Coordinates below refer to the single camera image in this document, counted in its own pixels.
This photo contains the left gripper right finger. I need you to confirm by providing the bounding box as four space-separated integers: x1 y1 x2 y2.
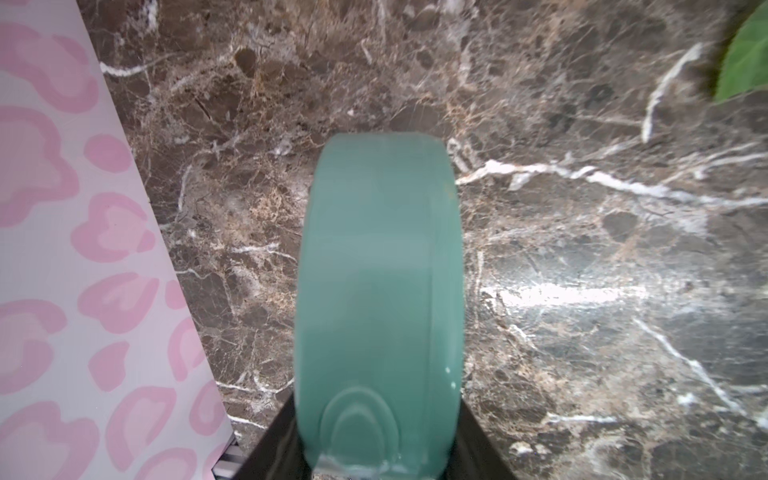
446 400 517 480

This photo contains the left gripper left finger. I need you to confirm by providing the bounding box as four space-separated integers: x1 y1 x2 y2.
233 395 303 480

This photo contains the teal round alarm clock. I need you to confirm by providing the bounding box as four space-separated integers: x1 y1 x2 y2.
293 133 465 479

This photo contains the large orange rose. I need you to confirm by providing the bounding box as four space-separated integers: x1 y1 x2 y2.
714 1 767 103

